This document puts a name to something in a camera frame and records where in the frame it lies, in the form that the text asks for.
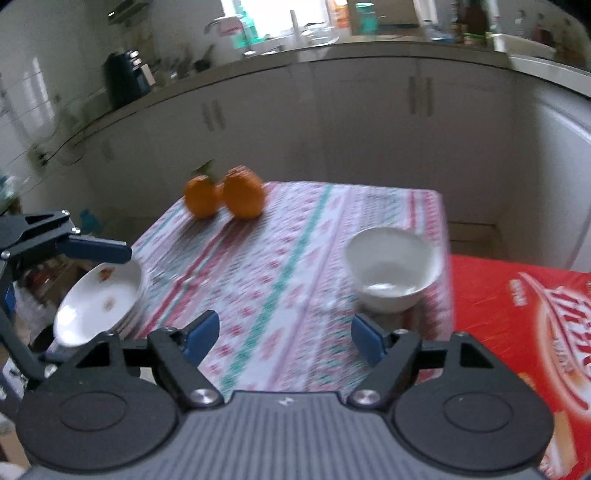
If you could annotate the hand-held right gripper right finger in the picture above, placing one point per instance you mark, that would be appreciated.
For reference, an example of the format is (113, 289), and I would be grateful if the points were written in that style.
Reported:
(367, 339)

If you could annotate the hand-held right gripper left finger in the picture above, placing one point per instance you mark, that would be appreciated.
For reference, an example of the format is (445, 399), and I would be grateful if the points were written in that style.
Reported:
(203, 334)

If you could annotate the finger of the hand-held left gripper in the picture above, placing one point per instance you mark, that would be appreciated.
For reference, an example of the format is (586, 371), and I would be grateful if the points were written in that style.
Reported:
(97, 249)
(23, 355)

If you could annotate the white plate with brown stain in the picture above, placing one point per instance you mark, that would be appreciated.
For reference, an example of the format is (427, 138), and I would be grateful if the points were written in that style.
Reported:
(92, 295)

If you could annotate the white ceramic bowl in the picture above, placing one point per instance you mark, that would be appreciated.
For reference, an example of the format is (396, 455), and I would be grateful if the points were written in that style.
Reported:
(392, 263)

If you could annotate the blue plastic object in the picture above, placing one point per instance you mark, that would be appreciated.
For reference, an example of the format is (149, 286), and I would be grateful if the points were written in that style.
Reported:
(87, 220)

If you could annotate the patterned striped tablecloth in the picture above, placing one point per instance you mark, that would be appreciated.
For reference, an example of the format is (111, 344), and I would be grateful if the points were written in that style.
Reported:
(286, 258)

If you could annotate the orange with green leaves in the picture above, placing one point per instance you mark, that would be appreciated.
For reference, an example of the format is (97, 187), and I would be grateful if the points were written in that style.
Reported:
(202, 196)

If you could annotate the red printed cardboard box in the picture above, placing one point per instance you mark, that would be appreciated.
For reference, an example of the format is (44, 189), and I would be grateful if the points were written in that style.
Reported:
(498, 314)

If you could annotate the bumpy orange without leaves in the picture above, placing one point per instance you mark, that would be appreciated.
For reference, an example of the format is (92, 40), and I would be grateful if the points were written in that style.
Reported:
(244, 191)

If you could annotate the dark countertop appliance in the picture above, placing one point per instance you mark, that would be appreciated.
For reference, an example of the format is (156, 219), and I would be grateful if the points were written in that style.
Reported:
(124, 78)

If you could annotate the white kitchen cabinets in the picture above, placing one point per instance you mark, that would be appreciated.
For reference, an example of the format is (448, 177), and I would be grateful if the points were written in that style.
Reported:
(360, 129)

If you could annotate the white large appliance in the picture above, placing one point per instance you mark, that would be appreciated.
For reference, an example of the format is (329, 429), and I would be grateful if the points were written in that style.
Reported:
(554, 161)

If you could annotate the kitchen counter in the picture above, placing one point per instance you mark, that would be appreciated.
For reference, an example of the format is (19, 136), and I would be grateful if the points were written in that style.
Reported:
(369, 48)

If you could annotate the teal glass jar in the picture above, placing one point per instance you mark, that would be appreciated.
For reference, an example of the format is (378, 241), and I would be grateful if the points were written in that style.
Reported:
(367, 16)

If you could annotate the dark glass bottles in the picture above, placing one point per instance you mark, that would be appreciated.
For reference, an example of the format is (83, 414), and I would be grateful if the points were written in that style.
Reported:
(471, 21)

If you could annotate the white wall power strip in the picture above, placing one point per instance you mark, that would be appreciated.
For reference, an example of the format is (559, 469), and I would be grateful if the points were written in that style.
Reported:
(39, 156)

